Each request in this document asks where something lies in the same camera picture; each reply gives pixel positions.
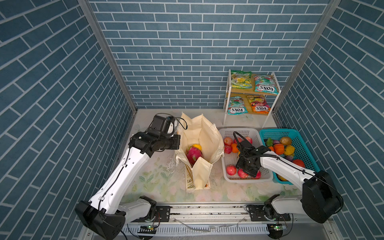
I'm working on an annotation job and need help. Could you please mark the pink dragon fruit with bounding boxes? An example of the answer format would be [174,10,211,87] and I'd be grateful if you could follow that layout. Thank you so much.
[186,146,203,167]

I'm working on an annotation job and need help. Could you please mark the orange Fox's candy bag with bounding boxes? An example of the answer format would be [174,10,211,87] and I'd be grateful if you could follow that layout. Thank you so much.
[247,95,270,114]

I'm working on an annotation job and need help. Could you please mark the white plastic basket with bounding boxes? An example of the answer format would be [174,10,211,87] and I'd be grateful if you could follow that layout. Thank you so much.
[219,128,274,184]

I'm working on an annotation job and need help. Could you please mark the teal Fox's candy bag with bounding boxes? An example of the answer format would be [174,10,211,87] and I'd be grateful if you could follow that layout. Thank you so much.
[254,75,279,95]

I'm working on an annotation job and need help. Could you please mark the white wooden two-tier shelf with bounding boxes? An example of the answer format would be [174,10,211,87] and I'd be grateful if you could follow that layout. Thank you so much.
[223,69,281,129]

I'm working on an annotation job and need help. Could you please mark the yellow bell pepper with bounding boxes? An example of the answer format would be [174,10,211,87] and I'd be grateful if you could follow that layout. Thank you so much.
[284,145,295,156]

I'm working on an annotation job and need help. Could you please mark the red tomato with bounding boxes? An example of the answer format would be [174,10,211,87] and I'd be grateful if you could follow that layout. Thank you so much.
[293,160,306,168]

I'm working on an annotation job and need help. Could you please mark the purple eggplant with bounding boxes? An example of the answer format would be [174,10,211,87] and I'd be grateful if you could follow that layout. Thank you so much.
[285,155,295,162]

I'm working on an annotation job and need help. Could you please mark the orange pumpkin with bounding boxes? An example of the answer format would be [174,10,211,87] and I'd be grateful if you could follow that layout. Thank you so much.
[273,144,285,155]

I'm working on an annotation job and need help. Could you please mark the small orange tangerine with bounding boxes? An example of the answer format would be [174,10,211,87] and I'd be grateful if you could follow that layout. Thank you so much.
[231,143,239,153]

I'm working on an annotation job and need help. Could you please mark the green yellow candy bag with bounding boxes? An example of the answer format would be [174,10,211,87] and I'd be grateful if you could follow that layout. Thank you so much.
[231,70,252,89]

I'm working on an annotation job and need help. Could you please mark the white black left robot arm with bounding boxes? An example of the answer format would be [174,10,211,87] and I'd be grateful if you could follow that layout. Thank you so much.
[75,113,188,240]

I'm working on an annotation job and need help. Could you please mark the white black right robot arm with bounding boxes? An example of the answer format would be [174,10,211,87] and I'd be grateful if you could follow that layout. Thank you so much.
[236,140,344,224]

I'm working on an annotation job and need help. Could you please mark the yellow mango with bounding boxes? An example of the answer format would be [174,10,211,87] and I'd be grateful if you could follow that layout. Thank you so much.
[192,144,202,151]

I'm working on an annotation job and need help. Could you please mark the brown potato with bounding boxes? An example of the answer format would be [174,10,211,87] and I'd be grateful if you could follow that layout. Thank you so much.
[280,137,292,146]

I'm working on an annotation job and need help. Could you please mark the green Fox's candy bag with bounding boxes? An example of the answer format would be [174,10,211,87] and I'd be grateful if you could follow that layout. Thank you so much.
[227,97,248,115]

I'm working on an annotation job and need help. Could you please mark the cream canvas grocery bag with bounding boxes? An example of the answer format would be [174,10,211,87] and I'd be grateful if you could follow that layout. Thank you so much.
[174,114,225,191]

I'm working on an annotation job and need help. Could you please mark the teal plastic basket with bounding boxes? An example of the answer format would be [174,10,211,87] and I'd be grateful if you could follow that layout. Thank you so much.
[260,129,320,172]

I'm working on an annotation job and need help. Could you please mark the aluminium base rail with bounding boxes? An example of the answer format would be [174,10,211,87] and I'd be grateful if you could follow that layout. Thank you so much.
[76,199,340,240]

